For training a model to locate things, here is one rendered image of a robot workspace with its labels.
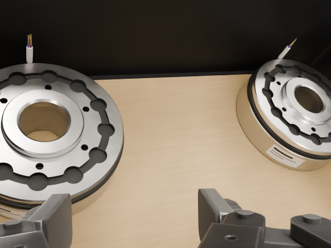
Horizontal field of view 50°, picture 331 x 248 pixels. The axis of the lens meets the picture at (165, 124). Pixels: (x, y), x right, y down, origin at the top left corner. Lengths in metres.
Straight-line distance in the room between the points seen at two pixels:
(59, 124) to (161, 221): 0.10
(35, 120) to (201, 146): 0.13
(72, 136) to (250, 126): 0.16
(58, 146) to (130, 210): 0.07
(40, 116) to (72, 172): 0.05
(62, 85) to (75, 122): 0.03
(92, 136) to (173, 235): 0.09
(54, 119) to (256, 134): 0.16
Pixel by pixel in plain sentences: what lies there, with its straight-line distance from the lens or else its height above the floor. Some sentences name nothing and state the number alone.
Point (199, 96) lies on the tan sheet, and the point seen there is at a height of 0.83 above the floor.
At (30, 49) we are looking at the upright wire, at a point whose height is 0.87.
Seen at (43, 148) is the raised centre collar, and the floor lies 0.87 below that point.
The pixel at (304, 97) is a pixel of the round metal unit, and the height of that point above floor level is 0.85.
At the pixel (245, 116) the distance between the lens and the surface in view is 0.31.
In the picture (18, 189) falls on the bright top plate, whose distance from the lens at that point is 0.21.
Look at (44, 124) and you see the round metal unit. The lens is 0.26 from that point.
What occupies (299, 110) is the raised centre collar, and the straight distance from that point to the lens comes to 0.31.
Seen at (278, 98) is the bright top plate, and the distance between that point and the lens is 0.32.
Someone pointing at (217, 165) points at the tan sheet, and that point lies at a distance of 0.29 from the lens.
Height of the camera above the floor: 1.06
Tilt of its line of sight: 52 degrees down
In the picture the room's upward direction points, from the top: 30 degrees clockwise
